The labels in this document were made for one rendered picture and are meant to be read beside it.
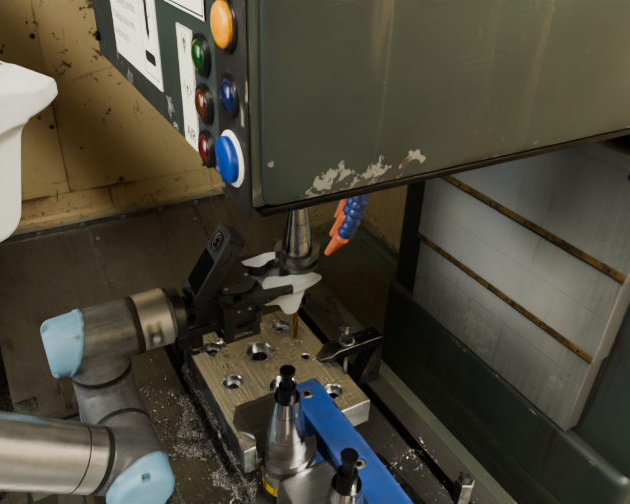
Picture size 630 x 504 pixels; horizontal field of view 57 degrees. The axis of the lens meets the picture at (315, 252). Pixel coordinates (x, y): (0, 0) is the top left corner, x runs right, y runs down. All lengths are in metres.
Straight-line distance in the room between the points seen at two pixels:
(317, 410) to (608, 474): 0.66
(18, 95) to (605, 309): 0.90
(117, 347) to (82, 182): 1.08
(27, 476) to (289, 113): 0.46
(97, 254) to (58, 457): 1.15
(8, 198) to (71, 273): 1.50
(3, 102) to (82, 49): 1.45
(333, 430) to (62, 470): 0.28
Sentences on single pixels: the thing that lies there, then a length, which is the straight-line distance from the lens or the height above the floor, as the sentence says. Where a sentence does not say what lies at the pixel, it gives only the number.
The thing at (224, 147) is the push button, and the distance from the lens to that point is 0.36.
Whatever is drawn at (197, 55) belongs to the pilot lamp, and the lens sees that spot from 0.39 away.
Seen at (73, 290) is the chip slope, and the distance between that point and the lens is 1.71.
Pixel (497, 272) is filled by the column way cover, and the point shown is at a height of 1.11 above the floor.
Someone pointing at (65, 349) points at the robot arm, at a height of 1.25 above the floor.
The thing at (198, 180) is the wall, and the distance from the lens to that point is 1.88.
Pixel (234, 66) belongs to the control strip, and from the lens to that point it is 0.35.
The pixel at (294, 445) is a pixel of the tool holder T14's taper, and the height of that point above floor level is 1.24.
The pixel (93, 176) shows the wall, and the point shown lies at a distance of 1.78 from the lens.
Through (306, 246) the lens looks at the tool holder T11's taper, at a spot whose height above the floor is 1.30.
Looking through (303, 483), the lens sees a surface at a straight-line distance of 0.61.
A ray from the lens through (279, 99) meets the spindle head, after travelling 0.34.
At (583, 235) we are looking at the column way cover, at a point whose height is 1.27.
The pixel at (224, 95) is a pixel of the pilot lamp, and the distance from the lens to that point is 0.35.
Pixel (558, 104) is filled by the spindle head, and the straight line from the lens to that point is 0.50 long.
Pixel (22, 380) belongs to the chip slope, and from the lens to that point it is 1.61.
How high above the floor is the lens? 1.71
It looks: 32 degrees down
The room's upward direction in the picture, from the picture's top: 2 degrees clockwise
